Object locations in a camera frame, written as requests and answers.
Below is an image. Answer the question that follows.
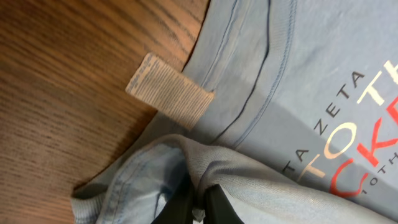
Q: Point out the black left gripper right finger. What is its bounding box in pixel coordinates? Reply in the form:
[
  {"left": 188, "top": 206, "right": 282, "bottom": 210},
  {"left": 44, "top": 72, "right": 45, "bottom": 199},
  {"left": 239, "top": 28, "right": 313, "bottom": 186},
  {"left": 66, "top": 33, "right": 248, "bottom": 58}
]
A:
[{"left": 203, "top": 185, "right": 244, "bottom": 224}]

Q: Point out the light blue printed t-shirt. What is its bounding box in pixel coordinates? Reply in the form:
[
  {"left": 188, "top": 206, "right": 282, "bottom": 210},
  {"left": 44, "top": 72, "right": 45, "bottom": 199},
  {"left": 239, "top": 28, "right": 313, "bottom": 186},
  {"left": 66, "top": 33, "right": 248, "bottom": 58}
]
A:
[{"left": 71, "top": 0, "right": 397, "bottom": 223}]

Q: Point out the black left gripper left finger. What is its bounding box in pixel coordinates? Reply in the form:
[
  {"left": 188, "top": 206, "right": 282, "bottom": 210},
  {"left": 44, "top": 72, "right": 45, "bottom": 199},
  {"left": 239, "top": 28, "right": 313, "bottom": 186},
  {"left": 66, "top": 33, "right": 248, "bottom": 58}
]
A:
[{"left": 151, "top": 174, "right": 195, "bottom": 224}]

